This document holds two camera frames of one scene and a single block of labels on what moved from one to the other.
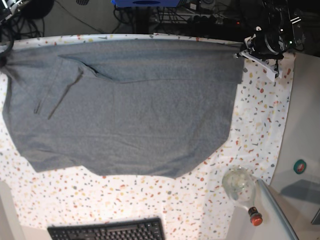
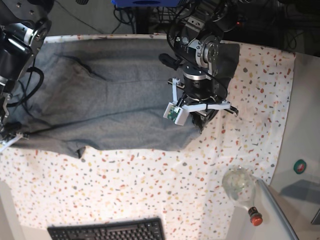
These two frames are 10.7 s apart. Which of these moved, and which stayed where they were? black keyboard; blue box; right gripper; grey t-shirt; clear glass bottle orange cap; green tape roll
Moved: right gripper; grey t-shirt
Stayed: clear glass bottle orange cap; black keyboard; blue box; green tape roll
